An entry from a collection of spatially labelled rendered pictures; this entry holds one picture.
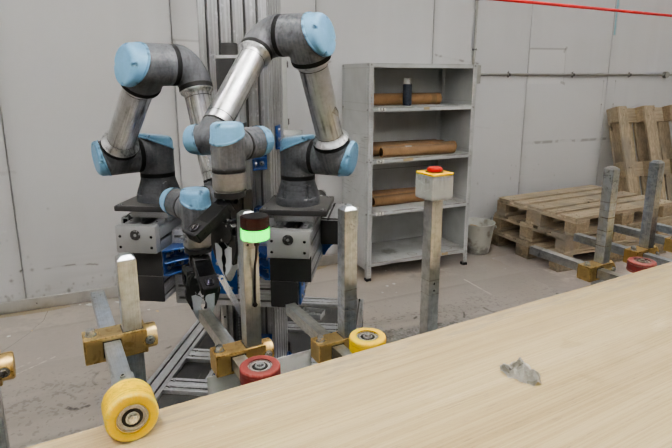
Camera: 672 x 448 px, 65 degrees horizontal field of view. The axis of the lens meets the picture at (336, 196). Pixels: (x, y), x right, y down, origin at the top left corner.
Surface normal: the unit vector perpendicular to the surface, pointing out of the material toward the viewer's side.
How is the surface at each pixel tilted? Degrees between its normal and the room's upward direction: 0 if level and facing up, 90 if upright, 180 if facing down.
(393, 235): 90
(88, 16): 90
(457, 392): 0
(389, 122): 90
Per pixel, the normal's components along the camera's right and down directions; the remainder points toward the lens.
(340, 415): 0.00, -0.98
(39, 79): 0.40, 0.20
